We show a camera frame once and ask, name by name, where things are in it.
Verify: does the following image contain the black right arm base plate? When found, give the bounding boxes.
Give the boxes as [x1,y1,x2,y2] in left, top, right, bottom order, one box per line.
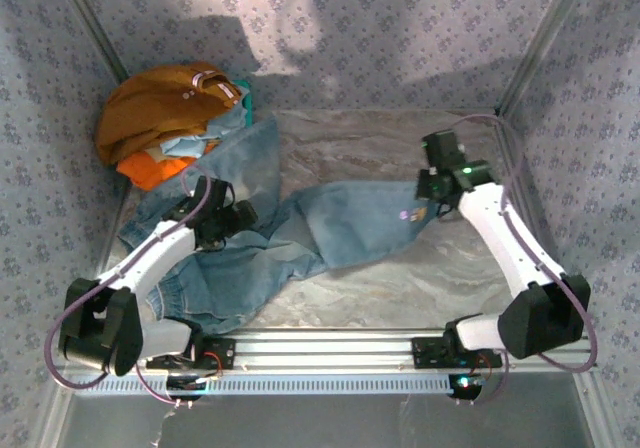
[412,336,504,369]

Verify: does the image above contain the light blue garment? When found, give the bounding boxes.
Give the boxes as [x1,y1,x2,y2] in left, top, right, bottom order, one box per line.
[159,102,251,159]

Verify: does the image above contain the orange garment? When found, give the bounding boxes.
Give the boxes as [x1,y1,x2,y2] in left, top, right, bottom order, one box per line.
[116,140,221,192]

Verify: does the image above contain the pile of orange clothes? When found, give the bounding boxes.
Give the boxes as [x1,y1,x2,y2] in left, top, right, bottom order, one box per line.
[94,61,244,167]

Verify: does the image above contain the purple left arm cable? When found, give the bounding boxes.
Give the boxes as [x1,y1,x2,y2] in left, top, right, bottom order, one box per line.
[47,162,214,407]

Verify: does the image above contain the aluminium frame post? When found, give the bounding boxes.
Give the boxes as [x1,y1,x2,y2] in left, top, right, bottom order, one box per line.
[52,0,130,85]
[498,0,586,115]

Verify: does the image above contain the blue denim jeans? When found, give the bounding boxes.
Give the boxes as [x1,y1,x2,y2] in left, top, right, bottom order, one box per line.
[117,115,431,337]

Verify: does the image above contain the slotted grey cable duct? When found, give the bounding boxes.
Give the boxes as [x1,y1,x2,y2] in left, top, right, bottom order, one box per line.
[72,371,454,397]

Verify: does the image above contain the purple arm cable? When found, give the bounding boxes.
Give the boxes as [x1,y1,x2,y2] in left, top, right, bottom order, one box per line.
[449,113,599,407]
[47,162,214,407]

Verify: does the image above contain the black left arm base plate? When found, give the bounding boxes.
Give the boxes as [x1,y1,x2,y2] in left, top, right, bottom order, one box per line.
[144,335,236,369]

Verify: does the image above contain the aluminium mounting rail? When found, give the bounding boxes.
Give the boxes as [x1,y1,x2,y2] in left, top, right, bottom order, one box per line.
[49,330,596,369]

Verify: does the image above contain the teal plastic basket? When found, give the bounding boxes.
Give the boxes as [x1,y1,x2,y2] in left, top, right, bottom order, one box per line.
[234,78,255,127]

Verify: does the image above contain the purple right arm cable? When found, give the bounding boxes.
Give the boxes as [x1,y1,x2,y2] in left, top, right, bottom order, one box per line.
[449,113,599,407]

